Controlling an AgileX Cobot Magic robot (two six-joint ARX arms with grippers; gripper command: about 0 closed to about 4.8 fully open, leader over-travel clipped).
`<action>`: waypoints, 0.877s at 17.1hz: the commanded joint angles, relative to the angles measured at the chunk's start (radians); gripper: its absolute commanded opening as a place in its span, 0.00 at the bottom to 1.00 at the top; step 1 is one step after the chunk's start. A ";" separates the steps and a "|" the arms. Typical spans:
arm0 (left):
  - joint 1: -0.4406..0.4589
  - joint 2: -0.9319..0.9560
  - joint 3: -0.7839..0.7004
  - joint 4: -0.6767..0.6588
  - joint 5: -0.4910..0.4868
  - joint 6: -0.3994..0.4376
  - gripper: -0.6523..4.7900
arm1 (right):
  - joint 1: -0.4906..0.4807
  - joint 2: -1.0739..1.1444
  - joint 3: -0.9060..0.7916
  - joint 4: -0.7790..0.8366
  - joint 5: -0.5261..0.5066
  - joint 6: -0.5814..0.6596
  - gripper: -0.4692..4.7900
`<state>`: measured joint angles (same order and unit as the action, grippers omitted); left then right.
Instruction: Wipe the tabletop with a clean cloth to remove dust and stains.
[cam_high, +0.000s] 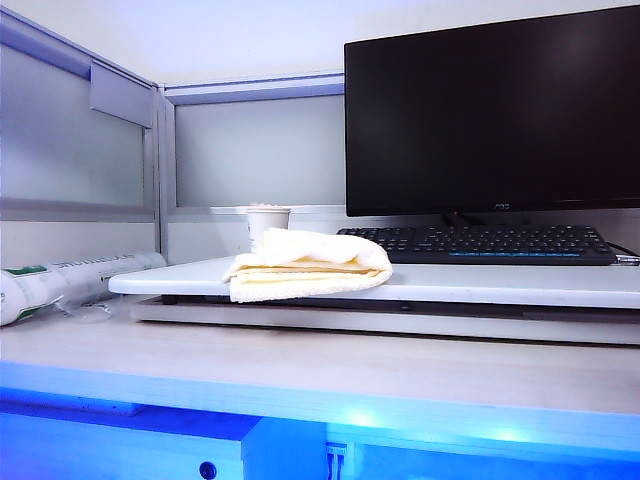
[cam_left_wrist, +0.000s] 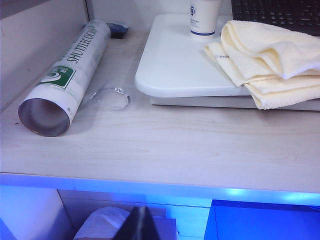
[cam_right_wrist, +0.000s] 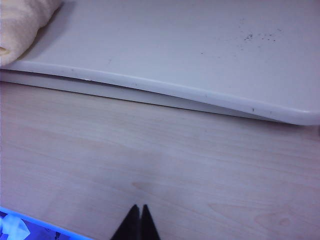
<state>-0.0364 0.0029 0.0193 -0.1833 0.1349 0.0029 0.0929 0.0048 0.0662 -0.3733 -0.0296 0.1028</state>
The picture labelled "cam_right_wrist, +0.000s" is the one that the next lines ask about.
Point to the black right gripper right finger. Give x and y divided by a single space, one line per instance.
148 225

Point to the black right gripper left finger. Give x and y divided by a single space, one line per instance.
131 225

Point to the grey desk riser base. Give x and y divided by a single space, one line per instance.
125 93

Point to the black dust specks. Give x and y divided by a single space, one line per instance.
248 37

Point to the white desk riser board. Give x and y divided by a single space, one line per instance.
155 47

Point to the cream towel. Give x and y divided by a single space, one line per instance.
17 27

